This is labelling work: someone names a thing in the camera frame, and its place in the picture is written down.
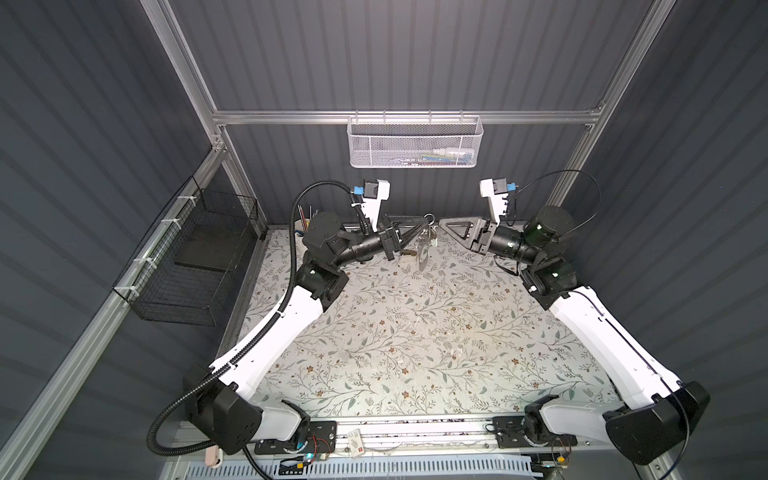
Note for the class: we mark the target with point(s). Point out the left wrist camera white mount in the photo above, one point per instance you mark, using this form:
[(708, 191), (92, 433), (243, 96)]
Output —
[(372, 193)]

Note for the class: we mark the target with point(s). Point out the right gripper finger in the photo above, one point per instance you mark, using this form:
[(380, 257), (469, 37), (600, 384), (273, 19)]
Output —
[(463, 235), (458, 223)]

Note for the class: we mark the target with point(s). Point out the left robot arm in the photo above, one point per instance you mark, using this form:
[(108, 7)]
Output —
[(225, 410)]

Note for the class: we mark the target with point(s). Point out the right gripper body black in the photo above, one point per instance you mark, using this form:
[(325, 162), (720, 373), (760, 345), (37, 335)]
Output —
[(482, 244)]

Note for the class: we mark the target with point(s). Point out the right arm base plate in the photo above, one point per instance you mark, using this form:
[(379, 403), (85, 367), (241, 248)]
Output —
[(519, 431)]

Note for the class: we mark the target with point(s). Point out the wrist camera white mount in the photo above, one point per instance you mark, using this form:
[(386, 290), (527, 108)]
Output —
[(496, 191), (372, 193)]

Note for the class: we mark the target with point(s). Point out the white ribbed cable duct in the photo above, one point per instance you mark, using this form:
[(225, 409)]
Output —
[(402, 467)]

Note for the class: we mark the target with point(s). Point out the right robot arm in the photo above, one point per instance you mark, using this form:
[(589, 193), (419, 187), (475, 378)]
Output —
[(655, 410)]

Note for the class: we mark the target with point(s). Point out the small white tag device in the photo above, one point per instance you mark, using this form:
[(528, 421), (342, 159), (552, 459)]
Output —
[(355, 446)]

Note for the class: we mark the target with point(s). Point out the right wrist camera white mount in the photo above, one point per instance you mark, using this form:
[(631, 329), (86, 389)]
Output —
[(496, 191)]

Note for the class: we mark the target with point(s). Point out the black wire basket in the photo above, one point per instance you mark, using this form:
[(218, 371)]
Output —
[(195, 266)]

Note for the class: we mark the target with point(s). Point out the white wire mesh basket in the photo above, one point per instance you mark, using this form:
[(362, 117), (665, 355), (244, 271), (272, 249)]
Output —
[(426, 142)]

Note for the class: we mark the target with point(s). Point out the pens in mug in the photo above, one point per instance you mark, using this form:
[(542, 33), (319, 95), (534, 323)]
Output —
[(304, 218)]

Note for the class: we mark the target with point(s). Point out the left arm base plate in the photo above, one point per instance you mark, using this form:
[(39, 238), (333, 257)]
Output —
[(313, 437)]

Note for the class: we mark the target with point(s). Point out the silver metal key holder plate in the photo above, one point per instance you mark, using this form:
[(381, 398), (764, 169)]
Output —
[(423, 249)]

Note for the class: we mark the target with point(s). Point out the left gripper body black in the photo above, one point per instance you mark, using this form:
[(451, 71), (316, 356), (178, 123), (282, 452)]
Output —
[(386, 244)]

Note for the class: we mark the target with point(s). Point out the pink white small device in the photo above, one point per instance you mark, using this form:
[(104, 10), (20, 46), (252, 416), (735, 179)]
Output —
[(213, 458)]

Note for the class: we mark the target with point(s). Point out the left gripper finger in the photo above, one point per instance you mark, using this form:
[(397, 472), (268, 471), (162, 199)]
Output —
[(415, 236), (409, 222)]

